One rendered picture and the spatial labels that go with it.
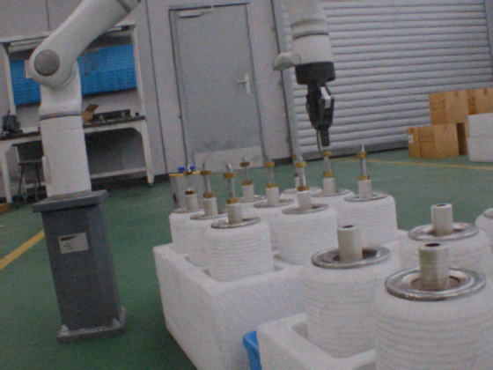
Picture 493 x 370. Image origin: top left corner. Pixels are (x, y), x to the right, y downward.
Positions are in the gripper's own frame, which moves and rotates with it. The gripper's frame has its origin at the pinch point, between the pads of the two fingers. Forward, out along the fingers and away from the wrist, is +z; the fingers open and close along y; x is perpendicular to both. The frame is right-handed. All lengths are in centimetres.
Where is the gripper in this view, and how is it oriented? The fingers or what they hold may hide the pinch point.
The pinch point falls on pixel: (323, 139)
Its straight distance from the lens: 94.2
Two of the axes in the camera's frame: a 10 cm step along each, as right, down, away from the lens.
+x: -9.9, 1.3, -1.0
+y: -1.2, -0.8, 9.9
